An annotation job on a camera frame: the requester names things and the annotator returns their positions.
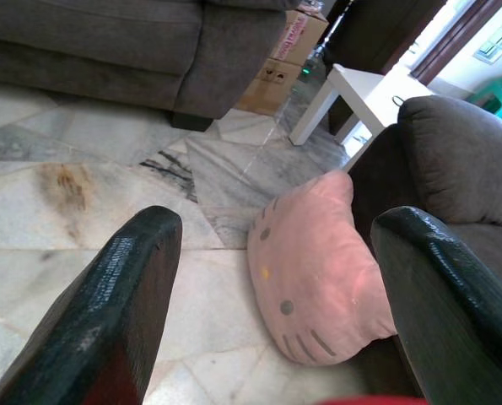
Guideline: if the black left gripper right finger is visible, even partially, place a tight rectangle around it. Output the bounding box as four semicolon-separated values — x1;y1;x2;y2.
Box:
370;205;502;405

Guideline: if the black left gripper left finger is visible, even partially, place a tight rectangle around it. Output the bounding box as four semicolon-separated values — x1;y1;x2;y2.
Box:
0;205;183;405

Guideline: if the red pillow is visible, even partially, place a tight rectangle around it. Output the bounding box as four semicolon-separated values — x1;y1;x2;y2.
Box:
317;394;423;405

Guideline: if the pink cat face pillow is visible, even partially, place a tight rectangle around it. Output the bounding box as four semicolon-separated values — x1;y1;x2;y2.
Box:
246;170;397;365

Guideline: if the grey brown fabric sofa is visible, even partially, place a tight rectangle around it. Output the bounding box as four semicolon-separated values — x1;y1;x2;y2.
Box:
0;0;294;132

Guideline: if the grey brown fabric armchair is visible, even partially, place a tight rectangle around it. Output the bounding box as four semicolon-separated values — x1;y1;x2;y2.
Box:
338;94;502;400

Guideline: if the teal plastic chair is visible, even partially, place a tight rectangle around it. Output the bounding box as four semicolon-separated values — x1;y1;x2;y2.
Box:
469;73;502;123

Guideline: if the white side table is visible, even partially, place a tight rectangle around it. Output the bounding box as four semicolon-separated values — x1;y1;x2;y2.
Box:
288;62;441;147

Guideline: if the cardboard box with black symbols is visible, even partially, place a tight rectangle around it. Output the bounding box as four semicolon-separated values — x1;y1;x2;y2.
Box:
235;57;305;117

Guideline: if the dark brown door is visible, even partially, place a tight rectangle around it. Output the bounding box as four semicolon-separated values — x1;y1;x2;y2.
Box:
324;0;445;75

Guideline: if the cardboard box with red tape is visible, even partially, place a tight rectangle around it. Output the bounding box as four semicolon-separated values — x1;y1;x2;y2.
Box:
269;8;330;67

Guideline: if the brown door frame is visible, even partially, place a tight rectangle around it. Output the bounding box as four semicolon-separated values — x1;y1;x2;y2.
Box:
410;0;502;81

